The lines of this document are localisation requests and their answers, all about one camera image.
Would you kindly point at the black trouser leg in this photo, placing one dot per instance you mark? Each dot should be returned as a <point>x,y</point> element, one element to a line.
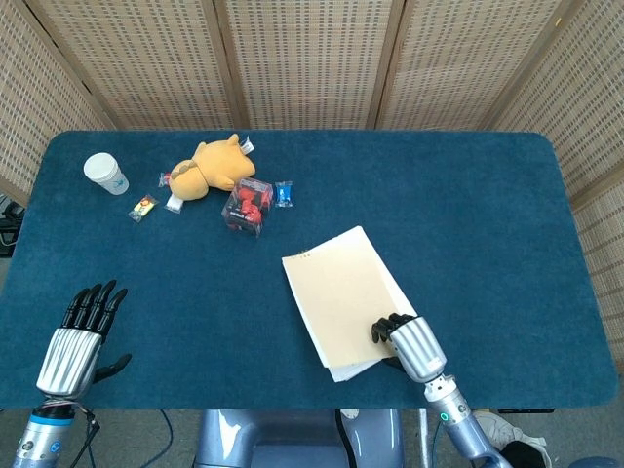
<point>524,456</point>

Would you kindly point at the blue wrapped candy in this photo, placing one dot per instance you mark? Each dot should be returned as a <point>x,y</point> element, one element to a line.
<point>284,193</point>

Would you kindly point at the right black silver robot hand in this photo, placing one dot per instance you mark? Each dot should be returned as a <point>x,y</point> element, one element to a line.
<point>419,348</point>

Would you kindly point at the red candy packet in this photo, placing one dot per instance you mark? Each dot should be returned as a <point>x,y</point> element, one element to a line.
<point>164,180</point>

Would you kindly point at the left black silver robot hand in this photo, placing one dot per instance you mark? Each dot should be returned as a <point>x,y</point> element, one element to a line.
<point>68,363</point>

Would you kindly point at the woven wooden folding screen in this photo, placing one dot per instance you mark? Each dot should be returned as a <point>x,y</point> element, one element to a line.
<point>312,58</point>

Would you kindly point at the black equipment beside table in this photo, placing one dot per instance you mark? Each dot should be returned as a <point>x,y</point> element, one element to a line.
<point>10,224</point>

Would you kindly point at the cream cover lined notebook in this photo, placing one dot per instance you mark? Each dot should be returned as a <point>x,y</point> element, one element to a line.
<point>336,292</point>

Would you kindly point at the yellow green candy packet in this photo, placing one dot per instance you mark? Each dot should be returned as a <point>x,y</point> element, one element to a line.
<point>143,208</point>

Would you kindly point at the white paper cup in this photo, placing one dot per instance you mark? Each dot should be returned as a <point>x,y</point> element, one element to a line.
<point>105,173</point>

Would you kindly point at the white sneaker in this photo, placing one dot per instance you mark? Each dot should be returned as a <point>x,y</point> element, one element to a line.
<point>507,431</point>

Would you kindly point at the blue grey robot torso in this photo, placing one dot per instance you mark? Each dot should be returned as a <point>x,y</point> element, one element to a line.
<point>292,439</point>

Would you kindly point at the white candy packet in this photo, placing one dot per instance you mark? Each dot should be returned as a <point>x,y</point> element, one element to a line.
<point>173,204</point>

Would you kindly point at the clear box red black toy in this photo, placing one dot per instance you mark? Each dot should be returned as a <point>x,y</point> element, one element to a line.
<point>246,205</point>

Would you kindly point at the blue fuzzy table mat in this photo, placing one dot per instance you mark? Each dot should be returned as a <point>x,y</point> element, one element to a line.
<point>195,292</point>

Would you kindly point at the left blue grey robot arm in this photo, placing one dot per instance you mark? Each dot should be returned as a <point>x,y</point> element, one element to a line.
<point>44,439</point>

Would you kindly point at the yellow plush toy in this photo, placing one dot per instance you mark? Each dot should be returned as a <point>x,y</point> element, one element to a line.
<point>219,163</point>

